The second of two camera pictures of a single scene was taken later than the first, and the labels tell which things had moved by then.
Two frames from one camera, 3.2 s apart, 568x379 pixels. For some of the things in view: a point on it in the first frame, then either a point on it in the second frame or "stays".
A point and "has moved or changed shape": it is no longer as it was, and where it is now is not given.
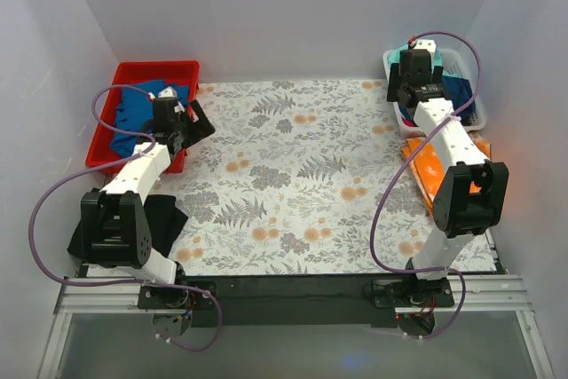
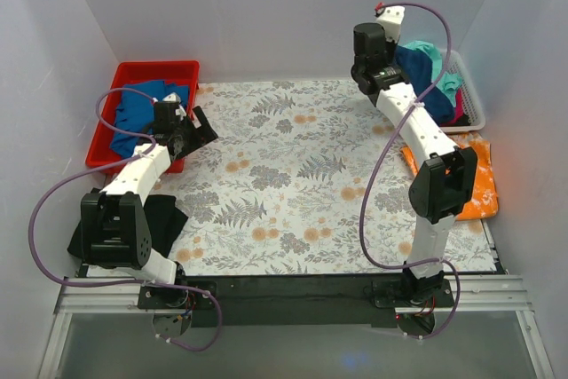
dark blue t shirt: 459,91 has moved or changed shape
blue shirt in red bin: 136,107 stays
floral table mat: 303,177 stays
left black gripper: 195,123 stays
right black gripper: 394,82 -> 395,52
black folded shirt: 166,219 stays
